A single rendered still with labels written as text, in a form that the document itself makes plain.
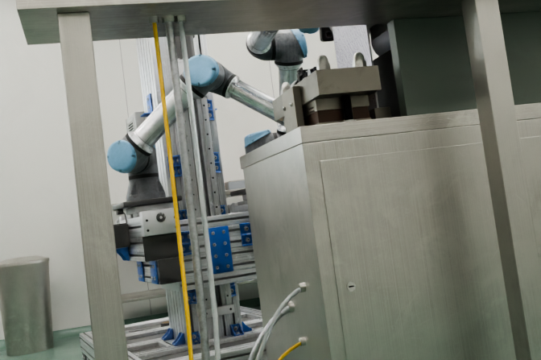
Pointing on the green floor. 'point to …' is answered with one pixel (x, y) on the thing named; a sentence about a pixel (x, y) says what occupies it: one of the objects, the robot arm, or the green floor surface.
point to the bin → (26, 304)
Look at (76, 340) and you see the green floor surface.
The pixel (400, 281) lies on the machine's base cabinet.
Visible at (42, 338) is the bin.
